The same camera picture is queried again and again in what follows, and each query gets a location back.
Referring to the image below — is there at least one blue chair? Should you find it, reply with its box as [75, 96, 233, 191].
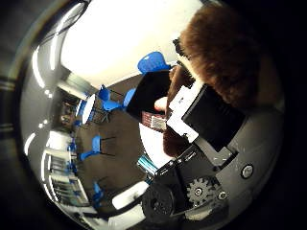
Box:
[79, 134, 104, 162]
[91, 180, 105, 205]
[123, 87, 137, 108]
[97, 84, 124, 113]
[137, 51, 172, 75]

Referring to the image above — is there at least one small round white table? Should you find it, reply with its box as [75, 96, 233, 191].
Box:
[81, 93, 97, 126]

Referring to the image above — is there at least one pink pig plush toy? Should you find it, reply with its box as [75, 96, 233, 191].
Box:
[153, 96, 169, 113]

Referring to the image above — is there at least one teal striped panel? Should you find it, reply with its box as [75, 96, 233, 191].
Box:
[136, 154, 158, 176]

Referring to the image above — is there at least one black container box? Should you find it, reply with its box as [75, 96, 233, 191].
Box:
[126, 70, 174, 124]

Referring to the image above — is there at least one brown teddy bear plush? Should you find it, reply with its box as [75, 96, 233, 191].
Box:
[140, 4, 284, 157]

